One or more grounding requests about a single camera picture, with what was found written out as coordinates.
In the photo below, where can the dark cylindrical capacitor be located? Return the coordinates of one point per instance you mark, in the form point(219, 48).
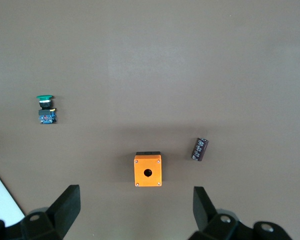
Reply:
point(200, 150)

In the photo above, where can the white drawer cabinet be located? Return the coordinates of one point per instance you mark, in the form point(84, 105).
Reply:
point(0, 200)

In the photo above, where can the orange button enclosure box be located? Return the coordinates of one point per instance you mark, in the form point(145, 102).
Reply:
point(142, 172)

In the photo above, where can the green mushroom push button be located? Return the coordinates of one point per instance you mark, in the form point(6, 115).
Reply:
point(46, 116)

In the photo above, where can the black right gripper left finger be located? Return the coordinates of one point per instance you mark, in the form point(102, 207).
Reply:
point(65, 212)

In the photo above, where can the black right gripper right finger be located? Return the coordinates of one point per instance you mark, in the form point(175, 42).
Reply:
point(207, 225)

